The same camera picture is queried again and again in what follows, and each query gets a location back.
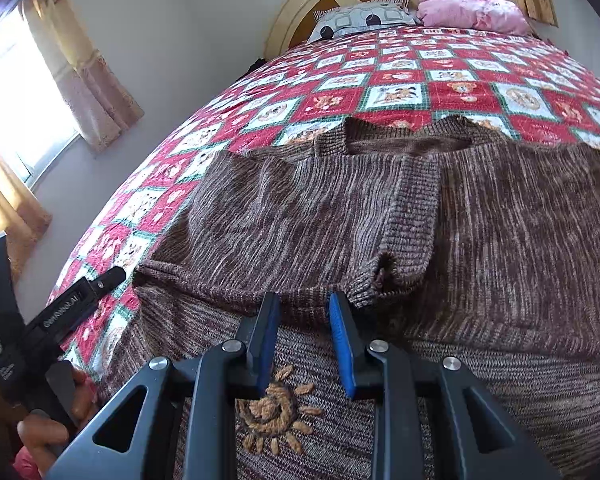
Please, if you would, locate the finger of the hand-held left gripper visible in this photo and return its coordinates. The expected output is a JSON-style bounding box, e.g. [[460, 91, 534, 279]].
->
[[82, 266, 127, 305]]

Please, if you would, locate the beige curtain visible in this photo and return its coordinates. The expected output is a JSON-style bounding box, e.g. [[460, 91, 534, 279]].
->
[[0, 142, 53, 331], [21, 0, 146, 155]]

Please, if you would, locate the white patterned pillow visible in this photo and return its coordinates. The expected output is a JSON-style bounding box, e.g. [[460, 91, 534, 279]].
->
[[307, 0, 423, 43]]

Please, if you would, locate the window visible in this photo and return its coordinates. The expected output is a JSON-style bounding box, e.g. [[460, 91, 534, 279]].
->
[[0, 7, 81, 186]]

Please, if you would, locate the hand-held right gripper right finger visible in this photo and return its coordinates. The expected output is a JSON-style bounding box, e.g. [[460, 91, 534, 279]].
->
[[328, 291, 565, 480]]

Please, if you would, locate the person's left hand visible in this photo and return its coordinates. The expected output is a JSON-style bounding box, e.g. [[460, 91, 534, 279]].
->
[[16, 366, 98, 478]]

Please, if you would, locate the red checkered printed blanket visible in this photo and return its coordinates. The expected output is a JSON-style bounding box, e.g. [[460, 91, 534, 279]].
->
[[44, 26, 600, 383]]

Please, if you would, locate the pink pillow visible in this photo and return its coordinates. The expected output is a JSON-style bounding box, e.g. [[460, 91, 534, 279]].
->
[[416, 0, 532, 37]]

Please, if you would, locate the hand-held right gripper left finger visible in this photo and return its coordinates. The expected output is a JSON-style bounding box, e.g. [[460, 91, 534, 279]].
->
[[45, 291, 282, 480]]

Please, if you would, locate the brown knit sweater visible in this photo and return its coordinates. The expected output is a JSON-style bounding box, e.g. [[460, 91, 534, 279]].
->
[[96, 116, 600, 480]]

